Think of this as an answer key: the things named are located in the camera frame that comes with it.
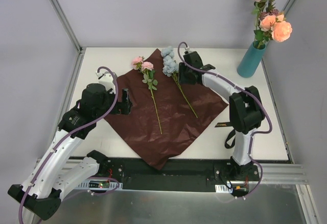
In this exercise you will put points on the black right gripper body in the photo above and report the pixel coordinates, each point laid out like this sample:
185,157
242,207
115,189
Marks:
184,73

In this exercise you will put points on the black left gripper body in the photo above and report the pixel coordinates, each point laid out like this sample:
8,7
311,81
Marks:
122,102

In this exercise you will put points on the blue hydrangea flower stem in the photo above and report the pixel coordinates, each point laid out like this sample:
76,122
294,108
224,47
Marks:
171,69

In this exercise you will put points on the pink rose flower stem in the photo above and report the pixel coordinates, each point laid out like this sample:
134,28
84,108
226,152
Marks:
148,71

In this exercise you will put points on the red flower bouquet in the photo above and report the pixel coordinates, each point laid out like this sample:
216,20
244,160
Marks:
162,124

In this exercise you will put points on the black ribbon gold lettering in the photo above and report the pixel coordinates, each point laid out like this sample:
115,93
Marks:
230,141

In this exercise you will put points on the mauve rose flower stem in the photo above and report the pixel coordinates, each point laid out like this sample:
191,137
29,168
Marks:
270,24

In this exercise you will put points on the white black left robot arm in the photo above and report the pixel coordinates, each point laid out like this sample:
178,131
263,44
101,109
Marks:
44,190

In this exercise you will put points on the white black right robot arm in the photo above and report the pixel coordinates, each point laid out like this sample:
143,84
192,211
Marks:
245,114

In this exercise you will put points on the teal cone vase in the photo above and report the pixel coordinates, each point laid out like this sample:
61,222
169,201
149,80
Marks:
251,60

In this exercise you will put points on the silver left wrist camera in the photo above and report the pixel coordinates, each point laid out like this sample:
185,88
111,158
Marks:
107,80

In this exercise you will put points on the white left cable duct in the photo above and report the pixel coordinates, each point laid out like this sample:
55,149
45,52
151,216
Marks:
99,184

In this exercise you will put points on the white cable duct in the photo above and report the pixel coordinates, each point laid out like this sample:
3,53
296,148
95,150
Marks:
222,189
99,184

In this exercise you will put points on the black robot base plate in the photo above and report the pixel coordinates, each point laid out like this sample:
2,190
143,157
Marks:
177,175

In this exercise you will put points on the white right cable duct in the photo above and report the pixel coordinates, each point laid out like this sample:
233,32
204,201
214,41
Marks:
222,189

